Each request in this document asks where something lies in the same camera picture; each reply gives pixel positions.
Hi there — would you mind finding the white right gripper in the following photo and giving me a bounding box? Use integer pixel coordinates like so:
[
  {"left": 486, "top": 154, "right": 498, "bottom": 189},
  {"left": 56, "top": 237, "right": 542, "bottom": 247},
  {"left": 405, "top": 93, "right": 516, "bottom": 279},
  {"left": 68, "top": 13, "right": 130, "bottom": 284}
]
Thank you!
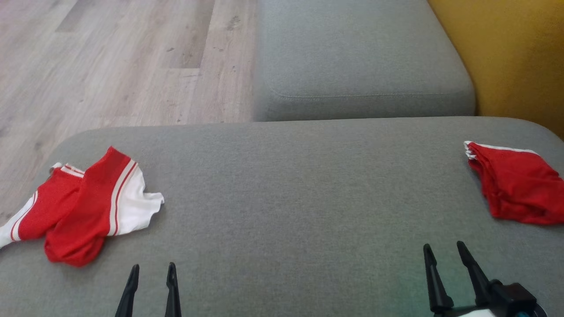
[{"left": 423, "top": 241, "right": 548, "bottom": 317}]

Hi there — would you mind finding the large grey sofa seat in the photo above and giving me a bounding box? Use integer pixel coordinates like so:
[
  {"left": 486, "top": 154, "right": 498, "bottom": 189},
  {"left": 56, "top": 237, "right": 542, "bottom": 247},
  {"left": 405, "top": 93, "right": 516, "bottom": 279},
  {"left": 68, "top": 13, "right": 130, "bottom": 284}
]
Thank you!
[{"left": 0, "top": 116, "right": 564, "bottom": 317}]

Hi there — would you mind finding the small grey sofa cushion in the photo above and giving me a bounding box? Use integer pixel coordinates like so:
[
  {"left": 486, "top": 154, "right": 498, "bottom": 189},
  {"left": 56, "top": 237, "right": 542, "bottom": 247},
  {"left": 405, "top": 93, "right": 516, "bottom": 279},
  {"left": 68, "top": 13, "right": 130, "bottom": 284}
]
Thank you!
[{"left": 253, "top": 0, "right": 476, "bottom": 122}]

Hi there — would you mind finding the yellow sofa backrest cushion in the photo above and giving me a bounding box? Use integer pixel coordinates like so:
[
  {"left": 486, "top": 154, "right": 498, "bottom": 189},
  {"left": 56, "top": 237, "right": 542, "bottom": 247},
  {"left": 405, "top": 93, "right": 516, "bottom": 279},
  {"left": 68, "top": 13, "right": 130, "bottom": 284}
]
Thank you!
[{"left": 427, "top": 0, "right": 564, "bottom": 140}]

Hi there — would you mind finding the red white mesh garment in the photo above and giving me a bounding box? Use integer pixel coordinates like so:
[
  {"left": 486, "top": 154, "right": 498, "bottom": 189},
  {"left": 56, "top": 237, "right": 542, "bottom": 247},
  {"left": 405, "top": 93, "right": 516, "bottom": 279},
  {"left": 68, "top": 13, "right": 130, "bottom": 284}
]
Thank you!
[
  {"left": 464, "top": 141, "right": 564, "bottom": 225},
  {"left": 0, "top": 146, "right": 165, "bottom": 267}
]

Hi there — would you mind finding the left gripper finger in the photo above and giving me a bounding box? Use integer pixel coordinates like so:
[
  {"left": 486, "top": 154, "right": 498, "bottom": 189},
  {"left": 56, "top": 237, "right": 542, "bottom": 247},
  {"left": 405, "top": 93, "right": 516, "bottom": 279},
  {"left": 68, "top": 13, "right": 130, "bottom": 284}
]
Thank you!
[
  {"left": 165, "top": 262, "right": 182, "bottom": 317},
  {"left": 115, "top": 264, "right": 140, "bottom": 317}
]

